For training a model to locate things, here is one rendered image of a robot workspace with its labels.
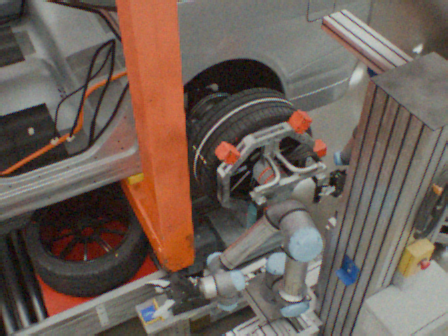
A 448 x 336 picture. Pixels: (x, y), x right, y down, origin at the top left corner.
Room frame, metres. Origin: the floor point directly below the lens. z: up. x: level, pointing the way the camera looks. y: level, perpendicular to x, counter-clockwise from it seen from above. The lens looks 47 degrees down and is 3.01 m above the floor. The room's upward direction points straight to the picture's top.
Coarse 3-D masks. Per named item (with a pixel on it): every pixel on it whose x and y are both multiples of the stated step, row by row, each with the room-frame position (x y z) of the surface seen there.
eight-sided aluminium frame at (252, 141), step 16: (272, 128) 2.02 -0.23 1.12; (288, 128) 2.02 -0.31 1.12; (240, 144) 1.95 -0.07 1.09; (256, 144) 1.92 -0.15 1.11; (240, 160) 1.89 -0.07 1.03; (304, 160) 2.09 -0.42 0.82; (224, 176) 1.85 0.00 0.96; (288, 176) 2.09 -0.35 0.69; (224, 192) 1.85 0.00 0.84; (240, 208) 1.90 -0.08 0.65
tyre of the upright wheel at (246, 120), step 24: (240, 96) 2.20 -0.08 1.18; (264, 96) 2.21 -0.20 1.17; (216, 120) 2.08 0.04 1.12; (240, 120) 2.04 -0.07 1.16; (264, 120) 2.04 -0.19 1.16; (288, 120) 2.11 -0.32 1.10; (192, 144) 2.07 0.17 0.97; (216, 144) 1.96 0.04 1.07; (192, 168) 2.02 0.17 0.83; (216, 168) 1.92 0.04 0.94; (216, 192) 1.92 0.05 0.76
